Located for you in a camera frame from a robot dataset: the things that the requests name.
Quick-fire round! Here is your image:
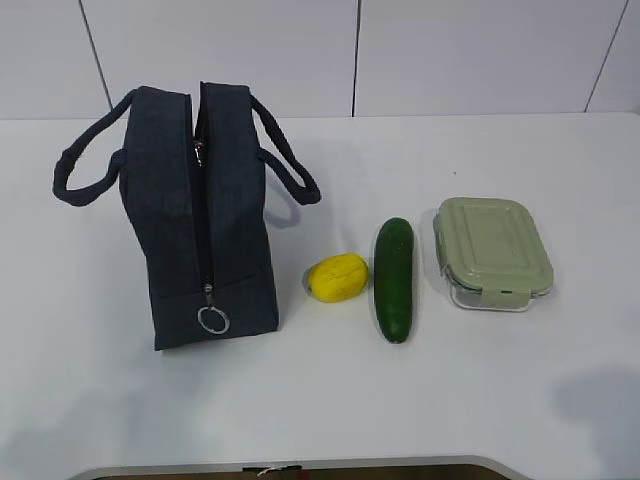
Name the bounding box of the yellow lemon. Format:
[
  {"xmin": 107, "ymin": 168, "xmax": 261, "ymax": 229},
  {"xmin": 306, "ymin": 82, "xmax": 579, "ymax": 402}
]
[{"xmin": 307, "ymin": 253, "xmax": 369, "ymax": 303}]

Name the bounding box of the green cucumber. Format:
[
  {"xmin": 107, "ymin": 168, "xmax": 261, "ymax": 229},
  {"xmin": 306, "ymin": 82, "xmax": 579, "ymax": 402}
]
[{"xmin": 374, "ymin": 217, "xmax": 414, "ymax": 344}]

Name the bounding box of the dark blue lunch bag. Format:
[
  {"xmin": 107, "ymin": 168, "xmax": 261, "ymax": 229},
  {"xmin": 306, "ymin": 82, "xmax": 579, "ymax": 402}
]
[{"xmin": 52, "ymin": 82, "xmax": 321, "ymax": 351}]

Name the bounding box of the glass container green lid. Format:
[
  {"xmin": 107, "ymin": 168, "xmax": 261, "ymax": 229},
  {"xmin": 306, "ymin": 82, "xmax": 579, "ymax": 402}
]
[{"xmin": 433, "ymin": 197, "xmax": 554, "ymax": 312}]

